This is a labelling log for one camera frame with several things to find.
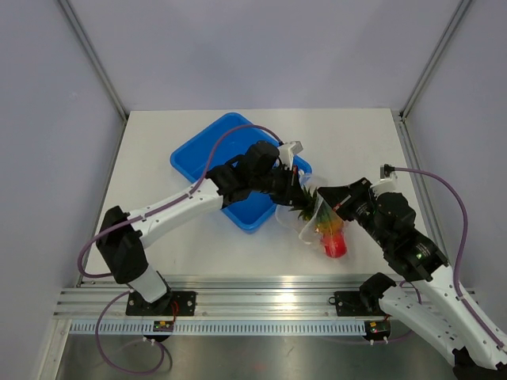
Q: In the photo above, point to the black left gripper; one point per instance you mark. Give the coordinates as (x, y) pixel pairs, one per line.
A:
(291, 185)

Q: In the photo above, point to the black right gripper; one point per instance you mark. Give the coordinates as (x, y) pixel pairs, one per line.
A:
(342, 195)

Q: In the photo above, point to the orange toy pineapple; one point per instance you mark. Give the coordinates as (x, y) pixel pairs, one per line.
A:
(315, 216)

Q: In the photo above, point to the clear zip top bag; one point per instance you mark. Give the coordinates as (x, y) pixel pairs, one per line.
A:
(289, 220)

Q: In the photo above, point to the dark red toy pomegranate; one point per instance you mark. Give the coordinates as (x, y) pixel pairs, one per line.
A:
(334, 245)

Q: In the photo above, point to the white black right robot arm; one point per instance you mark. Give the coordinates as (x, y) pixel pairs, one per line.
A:
(453, 324)

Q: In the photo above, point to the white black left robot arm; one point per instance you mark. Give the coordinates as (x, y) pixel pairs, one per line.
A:
(125, 236)

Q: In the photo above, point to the blue plastic tray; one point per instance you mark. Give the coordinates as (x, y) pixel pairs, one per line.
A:
(206, 158)

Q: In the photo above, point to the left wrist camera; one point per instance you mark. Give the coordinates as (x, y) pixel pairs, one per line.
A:
(288, 151)

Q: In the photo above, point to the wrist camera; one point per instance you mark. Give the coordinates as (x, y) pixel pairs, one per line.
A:
(288, 151)
(387, 182)

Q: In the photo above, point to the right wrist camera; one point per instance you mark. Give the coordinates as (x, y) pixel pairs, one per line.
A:
(387, 182)

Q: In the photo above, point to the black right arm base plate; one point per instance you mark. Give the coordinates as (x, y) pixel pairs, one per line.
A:
(362, 304)

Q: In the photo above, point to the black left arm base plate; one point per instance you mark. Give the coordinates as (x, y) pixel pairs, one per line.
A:
(179, 303)

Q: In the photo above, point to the white slotted cable duct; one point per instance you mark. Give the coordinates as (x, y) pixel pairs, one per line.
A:
(220, 328)

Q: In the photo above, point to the aluminium table edge rail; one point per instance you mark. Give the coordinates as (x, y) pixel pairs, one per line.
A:
(300, 297)

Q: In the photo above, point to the right aluminium frame post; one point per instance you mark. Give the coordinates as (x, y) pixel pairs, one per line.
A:
(443, 43)

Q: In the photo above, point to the aluminium frame post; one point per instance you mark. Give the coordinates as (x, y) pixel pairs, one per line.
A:
(82, 36)
(443, 43)

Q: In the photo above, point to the left aluminium frame post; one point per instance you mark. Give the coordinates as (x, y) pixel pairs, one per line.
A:
(82, 36)

